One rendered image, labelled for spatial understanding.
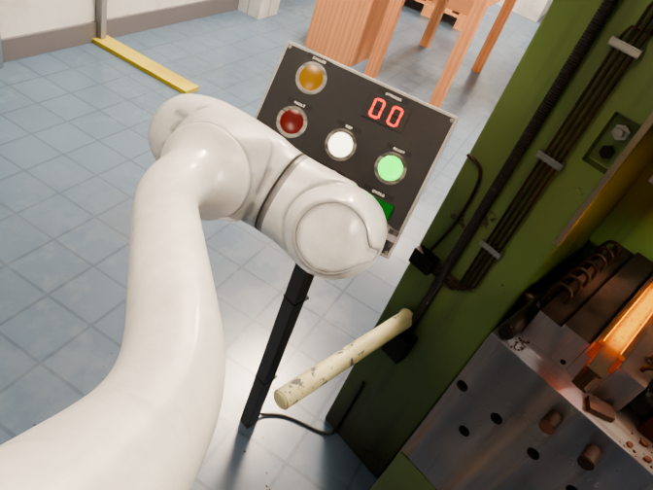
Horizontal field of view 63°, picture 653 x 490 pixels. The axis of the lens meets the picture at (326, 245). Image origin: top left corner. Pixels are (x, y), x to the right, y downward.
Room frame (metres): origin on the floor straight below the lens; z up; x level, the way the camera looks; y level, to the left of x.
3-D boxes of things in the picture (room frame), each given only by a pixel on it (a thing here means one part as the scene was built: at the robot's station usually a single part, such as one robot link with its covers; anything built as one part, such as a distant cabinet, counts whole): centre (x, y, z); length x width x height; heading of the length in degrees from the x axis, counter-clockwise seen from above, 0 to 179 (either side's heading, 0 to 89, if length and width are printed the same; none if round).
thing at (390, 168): (0.85, -0.06, 1.09); 0.05 x 0.03 x 0.04; 57
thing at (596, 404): (0.65, -0.53, 0.92); 0.04 x 0.03 x 0.01; 86
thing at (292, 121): (0.87, 0.14, 1.09); 0.05 x 0.03 x 0.04; 57
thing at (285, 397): (0.82, -0.15, 0.62); 0.44 x 0.05 x 0.05; 147
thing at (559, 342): (0.89, -0.60, 0.96); 0.42 x 0.20 x 0.09; 147
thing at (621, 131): (0.95, -0.40, 1.25); 0.03 x 0.03 x 0.07; 57
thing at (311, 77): (0.92, 0.14, 1.16); 0.05 x 0.03 x 0.04; 57
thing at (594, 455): (0.58, -0.54, 0.87); 0.04 x 0.03 x 0.03; 147
